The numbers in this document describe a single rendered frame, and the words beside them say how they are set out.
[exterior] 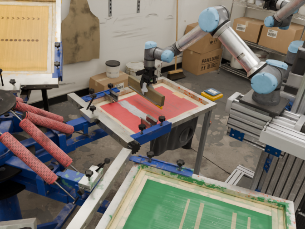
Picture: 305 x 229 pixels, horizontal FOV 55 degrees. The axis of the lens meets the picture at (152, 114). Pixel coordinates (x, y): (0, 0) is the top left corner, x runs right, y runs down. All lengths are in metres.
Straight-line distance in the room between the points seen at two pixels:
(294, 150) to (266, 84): 0.37
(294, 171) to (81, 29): 2.90
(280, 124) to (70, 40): 2.80
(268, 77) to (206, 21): 0.42
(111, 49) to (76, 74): 0.62
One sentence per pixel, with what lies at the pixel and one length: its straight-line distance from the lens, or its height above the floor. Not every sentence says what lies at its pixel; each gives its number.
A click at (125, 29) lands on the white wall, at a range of 4.35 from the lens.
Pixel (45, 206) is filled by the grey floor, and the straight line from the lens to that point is 2.73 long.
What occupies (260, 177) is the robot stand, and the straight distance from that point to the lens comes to 2.31.
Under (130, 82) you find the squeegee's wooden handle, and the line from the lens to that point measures 2.11.
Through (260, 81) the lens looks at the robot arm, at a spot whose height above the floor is 1.44.
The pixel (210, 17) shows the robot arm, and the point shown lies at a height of 1.68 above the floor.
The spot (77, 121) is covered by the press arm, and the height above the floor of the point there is 1.04.
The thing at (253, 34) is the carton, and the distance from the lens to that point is 5.02.
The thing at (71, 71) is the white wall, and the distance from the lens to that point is 4.06.
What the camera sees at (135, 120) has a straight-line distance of 1.94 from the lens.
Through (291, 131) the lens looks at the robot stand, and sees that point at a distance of 1.71.
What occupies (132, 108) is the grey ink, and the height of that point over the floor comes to 0.96.
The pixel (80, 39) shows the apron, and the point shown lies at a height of 0.84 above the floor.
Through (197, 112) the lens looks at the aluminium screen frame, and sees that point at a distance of 2.06.
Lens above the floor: 2.00
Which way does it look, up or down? 31 degrees down
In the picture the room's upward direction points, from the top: 5 degrees clockwise
